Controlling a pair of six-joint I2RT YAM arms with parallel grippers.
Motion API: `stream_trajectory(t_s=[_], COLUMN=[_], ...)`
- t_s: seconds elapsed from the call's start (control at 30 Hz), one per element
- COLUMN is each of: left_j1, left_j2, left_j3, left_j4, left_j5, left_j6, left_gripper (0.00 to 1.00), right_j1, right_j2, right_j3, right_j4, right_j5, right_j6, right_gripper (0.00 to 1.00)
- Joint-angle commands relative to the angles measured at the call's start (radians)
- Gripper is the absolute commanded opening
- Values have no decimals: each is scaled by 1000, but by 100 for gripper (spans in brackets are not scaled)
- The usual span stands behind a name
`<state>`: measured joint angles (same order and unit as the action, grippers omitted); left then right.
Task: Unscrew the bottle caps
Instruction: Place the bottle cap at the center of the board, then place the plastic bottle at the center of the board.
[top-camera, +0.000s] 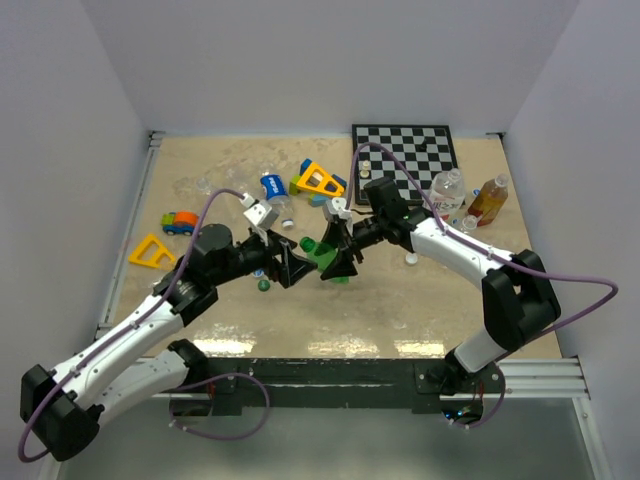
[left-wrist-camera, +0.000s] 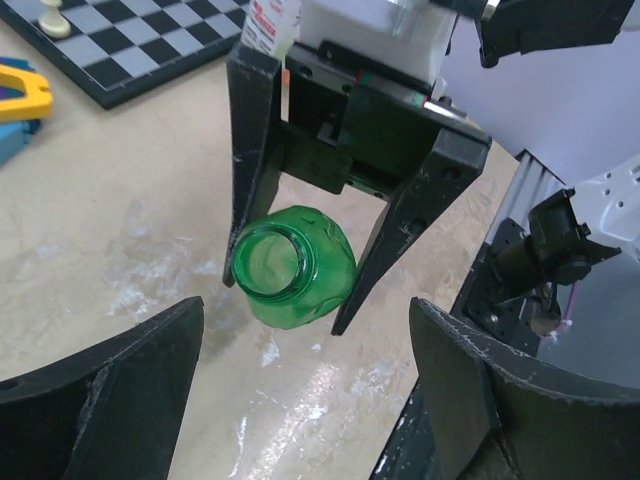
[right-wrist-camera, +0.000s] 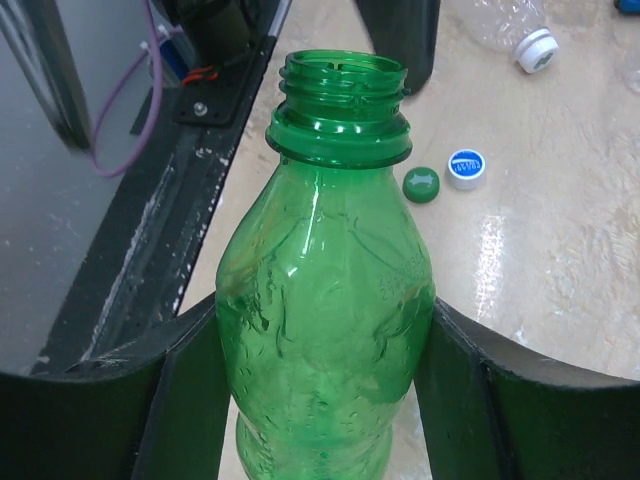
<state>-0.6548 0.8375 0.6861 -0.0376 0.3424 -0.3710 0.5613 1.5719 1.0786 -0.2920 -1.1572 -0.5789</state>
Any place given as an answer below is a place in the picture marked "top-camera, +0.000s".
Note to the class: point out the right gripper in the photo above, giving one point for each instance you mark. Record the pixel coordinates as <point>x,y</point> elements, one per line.
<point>342,236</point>

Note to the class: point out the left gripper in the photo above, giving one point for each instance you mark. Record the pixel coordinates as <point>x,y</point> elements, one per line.
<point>291,266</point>

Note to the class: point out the green plastic bottle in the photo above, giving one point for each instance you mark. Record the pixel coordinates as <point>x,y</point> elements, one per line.
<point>318,252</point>

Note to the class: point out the green bottle cap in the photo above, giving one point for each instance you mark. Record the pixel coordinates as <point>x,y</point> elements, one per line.
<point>263,285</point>

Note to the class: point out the Pepsi label clear bottle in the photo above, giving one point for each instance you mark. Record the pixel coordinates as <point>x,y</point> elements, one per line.
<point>277,196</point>

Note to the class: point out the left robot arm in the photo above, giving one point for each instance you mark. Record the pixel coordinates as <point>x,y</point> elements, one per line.
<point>62,406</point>

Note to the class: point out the clear bottle far left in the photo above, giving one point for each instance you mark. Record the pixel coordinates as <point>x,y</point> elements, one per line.
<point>203,186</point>

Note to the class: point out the clear fruit drink bottle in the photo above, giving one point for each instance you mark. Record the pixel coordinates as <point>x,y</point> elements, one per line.
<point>447,193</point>

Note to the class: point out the brown tea bottle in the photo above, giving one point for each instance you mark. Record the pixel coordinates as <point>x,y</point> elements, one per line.
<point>490,199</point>

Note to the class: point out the teal green toy block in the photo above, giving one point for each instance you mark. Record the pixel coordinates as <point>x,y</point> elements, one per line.
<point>317,200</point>

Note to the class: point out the blue purple toy block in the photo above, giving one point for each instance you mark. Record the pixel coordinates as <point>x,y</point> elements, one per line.
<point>340,181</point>

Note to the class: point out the yellow triangle toy block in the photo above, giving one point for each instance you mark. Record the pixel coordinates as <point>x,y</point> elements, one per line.
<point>317,180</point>

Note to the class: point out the orange blue toy car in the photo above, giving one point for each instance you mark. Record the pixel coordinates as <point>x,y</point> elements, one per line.
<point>179,223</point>

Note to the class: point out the black white chessboard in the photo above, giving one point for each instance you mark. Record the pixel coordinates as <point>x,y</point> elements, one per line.
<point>410,165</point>

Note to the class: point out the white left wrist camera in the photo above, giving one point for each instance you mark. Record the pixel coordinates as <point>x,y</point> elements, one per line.
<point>259,214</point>

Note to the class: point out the yellow triangle toy frame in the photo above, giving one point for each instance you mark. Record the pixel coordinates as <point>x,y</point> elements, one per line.
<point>152,253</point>

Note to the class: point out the black table edge rail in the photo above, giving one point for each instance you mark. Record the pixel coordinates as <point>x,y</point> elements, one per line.
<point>227,386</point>

